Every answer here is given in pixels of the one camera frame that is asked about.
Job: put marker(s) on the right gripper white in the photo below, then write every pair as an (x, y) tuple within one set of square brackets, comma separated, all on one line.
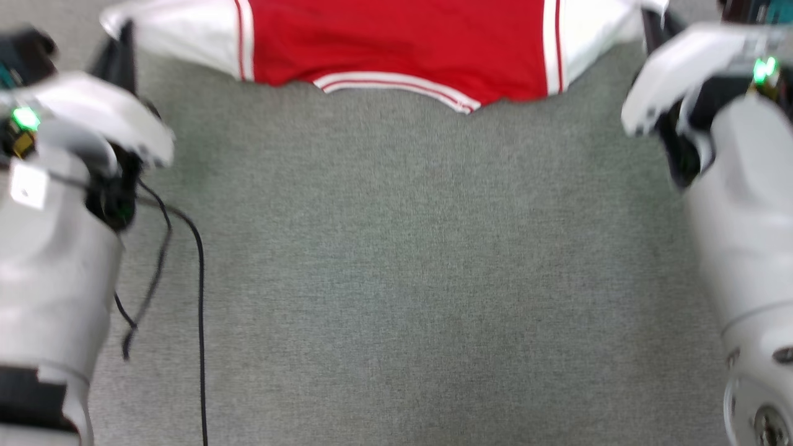
[(687, 62)]

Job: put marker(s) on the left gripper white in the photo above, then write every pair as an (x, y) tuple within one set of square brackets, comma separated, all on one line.
[(105, 111)]

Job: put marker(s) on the red and white garment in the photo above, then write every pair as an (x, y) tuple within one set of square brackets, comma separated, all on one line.
[(403, 43)]

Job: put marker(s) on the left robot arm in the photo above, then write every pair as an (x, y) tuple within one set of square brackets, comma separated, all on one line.
[(49, 279)]

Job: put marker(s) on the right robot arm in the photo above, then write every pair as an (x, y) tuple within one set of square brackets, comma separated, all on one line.
[(749, 248)]

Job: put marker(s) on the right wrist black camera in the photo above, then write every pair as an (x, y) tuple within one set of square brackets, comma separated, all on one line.
[(737, 11)]

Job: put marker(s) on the wrist black camera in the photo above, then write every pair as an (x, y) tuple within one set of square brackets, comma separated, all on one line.
[(737, 11), (25, 52)]

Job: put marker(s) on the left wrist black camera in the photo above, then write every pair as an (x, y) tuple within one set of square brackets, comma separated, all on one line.
[(25, 52)]

